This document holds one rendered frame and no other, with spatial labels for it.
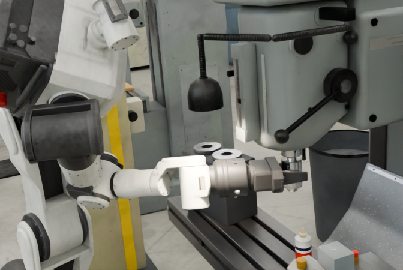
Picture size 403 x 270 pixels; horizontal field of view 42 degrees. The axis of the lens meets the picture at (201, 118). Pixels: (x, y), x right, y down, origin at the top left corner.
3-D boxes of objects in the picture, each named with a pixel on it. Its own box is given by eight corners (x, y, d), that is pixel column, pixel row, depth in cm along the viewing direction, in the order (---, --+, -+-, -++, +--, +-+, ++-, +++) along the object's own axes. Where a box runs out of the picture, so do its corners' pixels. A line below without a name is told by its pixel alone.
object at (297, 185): (284, 190, 120) (283, 167, 119) (280, 182, 125) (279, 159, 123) (304, 188, 121) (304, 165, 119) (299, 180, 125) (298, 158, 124)
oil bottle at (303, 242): (301, 273, 129) (300, 233, 126) (292, 265, 133) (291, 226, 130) (315, 268, 131) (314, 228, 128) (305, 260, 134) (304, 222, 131)
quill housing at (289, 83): (282, 164, 107) (276, 5, 98) (235, 138, 125) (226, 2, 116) (355, 144, 114) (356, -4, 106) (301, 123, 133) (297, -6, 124)
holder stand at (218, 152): (227, 227, 155) (223, 164, 149) (186, 204, 172) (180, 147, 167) (258, 213, 161) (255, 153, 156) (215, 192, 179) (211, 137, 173)
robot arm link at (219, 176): (228, 159, 117) (177, 163, 117) (232, 207, 117) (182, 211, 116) (224, 157, 128) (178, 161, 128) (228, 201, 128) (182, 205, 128)
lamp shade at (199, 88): (180, 109, 106) (178, 79, 104) (202, 101, 111) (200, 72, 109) (208, 113, 101) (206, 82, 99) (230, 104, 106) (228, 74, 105)
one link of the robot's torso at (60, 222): (21, 257, 153) (-15, 102, 143) (74, 234, 164) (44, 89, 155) (44, 272, 142) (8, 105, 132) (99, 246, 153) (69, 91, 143)
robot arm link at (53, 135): (44, 175, 111) (31, 152, 98) (42, 136, 114) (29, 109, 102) (99, 168, 112) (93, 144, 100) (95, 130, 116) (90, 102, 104)
